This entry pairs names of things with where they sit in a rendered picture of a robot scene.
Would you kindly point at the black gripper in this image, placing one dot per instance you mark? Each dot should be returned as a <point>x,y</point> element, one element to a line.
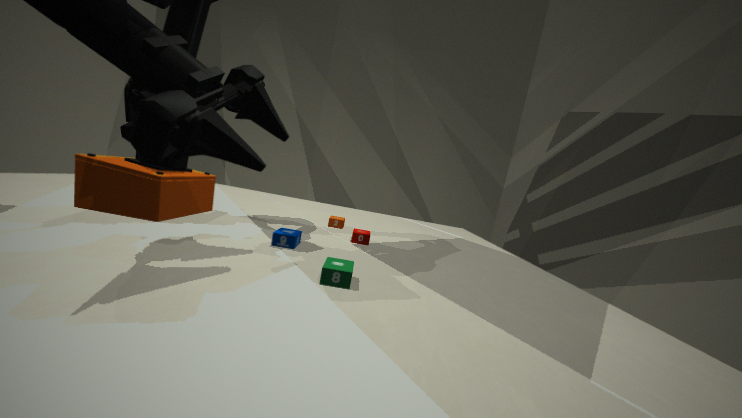
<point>181,118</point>

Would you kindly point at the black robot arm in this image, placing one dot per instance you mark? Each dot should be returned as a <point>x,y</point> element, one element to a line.
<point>105,26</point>

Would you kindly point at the green block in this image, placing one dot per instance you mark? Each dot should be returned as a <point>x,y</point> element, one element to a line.
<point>337,273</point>

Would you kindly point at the blue block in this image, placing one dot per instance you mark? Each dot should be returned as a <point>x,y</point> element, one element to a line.
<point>286,238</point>

